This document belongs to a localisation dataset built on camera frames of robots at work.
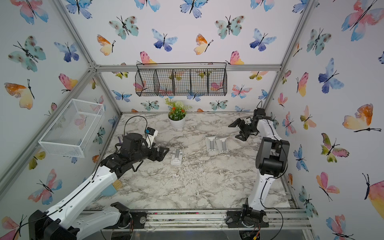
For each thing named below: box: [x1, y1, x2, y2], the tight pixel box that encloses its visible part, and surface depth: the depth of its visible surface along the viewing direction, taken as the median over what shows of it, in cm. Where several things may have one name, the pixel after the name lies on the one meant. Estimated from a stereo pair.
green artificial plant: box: [164, 98, 193, 121], surface depth 106 cm
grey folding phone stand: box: [205, 136, 217, 153], surface depth 100 cm
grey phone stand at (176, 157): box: [170, 149, 183, 165], surface depth 95 cm
